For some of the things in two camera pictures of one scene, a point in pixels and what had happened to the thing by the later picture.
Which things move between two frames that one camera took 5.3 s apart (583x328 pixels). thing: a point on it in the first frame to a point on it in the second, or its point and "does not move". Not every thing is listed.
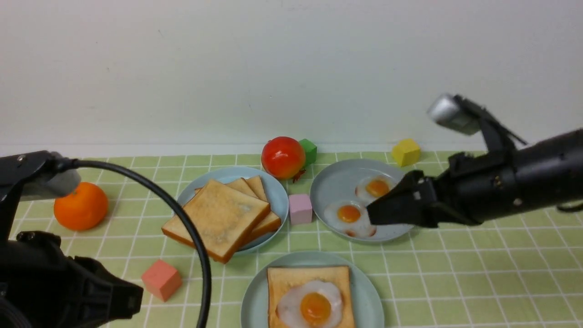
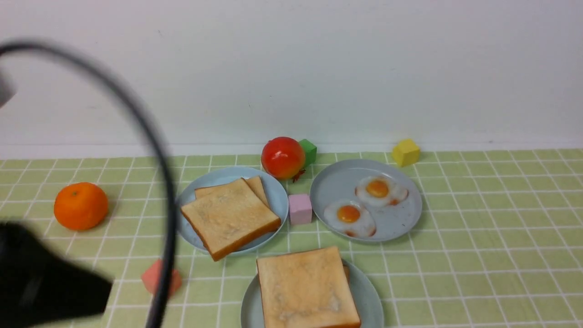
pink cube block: x=301 y=209 does not move
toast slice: x=224 y=217 to x=309 y=289
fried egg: x=350 y=217 does not move
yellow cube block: x=406 y=152 does not move
